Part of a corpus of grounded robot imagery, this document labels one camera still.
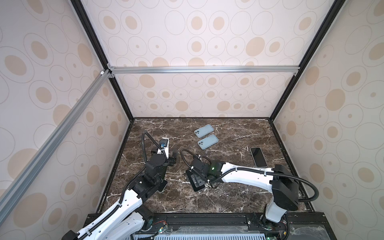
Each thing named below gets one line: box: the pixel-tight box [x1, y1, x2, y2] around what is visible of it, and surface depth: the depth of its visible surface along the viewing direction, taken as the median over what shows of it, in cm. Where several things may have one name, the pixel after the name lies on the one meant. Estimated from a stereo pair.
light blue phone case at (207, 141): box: [197, 134, 220, 150], surface depth 108 cm
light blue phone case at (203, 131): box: [194, 124, 214, 138], surface depth 115 cm
